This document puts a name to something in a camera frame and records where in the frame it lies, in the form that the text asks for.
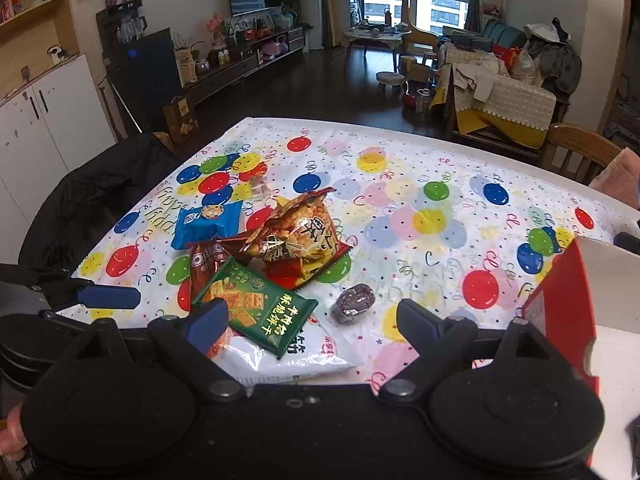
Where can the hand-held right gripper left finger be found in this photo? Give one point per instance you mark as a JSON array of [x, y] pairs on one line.
[[209, 321]]

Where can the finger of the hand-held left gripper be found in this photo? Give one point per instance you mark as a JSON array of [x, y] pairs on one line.
[[65, 318], [107, 296]]

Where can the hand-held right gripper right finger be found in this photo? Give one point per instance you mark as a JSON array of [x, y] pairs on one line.
[[415, 321]]

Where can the brown-red sausage packet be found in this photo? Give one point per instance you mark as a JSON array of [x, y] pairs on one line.
[[205, 265]]

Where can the green cracker packet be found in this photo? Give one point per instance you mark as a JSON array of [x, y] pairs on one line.
[[270, 320]]

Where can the clear-wrapped dark date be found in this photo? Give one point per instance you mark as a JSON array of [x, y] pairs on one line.
[[352, 302]]

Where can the red snack packet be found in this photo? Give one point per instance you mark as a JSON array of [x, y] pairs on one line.
[[290, 276]]

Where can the blue snack packet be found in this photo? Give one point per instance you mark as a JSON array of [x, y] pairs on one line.
[[205, 222]]

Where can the white snack bag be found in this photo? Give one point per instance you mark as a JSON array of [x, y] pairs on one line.
[[310, 356]]

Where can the clear orange snack bag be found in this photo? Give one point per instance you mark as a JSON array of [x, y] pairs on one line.
[[295, 225]]

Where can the clear-wrapped pink candy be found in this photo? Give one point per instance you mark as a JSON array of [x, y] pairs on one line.
[[258, 189]]

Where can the red and white cardboard box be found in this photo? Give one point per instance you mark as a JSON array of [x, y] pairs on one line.
[[560, 300]]

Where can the person's left hand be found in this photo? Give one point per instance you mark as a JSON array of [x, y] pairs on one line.
[[11, 432]]

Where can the black jacket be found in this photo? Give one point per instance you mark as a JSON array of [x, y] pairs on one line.
[[100, 195]]

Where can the balloon print tablecloth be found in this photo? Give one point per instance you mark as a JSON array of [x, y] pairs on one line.
[[400, 170]]

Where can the wooden chair with jacket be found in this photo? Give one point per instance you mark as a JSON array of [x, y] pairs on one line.
[[162, 139]]

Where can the white cabinet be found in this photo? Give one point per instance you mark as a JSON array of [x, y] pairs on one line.
[[50, 125]]

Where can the brown paper bag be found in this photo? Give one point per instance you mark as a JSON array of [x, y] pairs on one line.
[[180, 117]]

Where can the black water dispenser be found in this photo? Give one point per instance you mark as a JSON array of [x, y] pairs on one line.
[[145, 80]]

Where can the black object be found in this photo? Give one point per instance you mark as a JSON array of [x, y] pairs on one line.
[[627, 244]]

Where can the wooden dining chair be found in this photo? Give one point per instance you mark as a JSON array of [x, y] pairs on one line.
[[582, 147]]

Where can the armchair with yellow blanket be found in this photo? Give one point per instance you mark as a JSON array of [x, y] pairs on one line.
[[515, 100]]

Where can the small wooden stool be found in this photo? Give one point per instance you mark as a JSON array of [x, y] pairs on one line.
[[390, 79]]

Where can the yellow paper bag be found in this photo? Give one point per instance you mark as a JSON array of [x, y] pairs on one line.
[[187, 66]]

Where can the dark wooden television cabinet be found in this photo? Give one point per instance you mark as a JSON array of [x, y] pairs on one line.
[[225, 72]]

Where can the pink cloth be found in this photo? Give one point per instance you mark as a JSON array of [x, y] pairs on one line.
[[620, 177]]

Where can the brown cardboard box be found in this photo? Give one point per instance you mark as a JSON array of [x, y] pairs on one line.
[[414, 67]]

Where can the wooden shelf unit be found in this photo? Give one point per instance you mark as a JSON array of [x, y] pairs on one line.
[[45, 25]]

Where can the pink toy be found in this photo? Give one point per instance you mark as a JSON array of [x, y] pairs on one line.
[[274, 49]]

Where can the round coffee table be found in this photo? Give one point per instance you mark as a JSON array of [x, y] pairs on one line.
[[377, 36]]

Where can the pink flower bouquet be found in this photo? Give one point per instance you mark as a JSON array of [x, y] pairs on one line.
[[216, 27]]

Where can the pile of clothes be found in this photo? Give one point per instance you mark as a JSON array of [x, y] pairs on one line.
[[555, 55]]

